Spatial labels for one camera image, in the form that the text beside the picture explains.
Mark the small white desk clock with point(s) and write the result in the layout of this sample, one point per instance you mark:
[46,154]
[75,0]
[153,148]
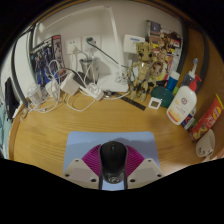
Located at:
[155,103]

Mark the white desk lamp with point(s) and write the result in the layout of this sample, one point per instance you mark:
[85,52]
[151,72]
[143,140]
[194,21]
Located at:
[111,83]

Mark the white mug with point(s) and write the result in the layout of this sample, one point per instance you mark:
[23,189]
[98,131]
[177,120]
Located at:
[205,145]

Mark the white lotion pump bottle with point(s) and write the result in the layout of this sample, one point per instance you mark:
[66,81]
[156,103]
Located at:
[181,105]

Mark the brown tree figure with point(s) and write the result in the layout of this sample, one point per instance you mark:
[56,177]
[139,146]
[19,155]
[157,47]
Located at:
[143,71]

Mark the white power strip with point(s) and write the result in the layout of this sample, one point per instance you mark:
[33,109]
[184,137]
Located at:
[93,91]

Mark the metal cup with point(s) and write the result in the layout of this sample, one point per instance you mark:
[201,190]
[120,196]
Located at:
[90,68]

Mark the white wall socket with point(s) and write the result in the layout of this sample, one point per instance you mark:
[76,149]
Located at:
[73,45]
[95,45]

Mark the colourful figure box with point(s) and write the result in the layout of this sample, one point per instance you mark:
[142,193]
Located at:
[165,33]

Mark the light blue mouse pad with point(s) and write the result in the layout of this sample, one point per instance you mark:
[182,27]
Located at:
[83,141]

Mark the green round container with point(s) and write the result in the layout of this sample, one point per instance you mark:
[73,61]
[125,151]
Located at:
[164,95]

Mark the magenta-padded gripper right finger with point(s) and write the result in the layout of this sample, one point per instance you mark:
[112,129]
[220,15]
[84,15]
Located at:
[146,171]

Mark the black ruler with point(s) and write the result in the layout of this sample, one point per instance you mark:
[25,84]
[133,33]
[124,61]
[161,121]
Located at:
[133,103]

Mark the white router box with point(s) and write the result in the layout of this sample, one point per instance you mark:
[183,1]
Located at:
[134,43]

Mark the checked bed blanket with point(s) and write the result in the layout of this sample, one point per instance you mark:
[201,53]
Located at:
[3,130]

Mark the dark metal frame post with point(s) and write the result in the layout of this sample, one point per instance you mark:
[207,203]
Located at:
[204,56]

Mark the grey metal frame post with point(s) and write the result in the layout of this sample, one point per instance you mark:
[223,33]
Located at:
[16,73]

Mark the black power adapter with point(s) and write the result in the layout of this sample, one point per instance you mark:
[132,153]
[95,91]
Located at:
[80,80]

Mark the robot model kit box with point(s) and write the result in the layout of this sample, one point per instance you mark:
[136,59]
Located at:
[41,63]

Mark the clear plastic cup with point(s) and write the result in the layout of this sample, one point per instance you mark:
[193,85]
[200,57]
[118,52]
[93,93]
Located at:
[34,94]

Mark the grey bottle with white tip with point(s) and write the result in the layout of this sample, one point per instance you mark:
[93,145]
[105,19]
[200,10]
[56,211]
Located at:
[190,78]

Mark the black bag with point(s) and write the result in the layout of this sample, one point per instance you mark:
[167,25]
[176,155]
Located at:
[10,98]

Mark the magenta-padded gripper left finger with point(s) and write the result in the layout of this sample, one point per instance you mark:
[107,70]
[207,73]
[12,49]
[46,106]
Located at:
[80,171]

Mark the red snack can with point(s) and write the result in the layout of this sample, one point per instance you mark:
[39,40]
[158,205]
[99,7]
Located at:
[207,120]

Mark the black computer mouse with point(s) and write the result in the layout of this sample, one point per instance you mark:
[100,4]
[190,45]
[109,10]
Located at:
[113,158]

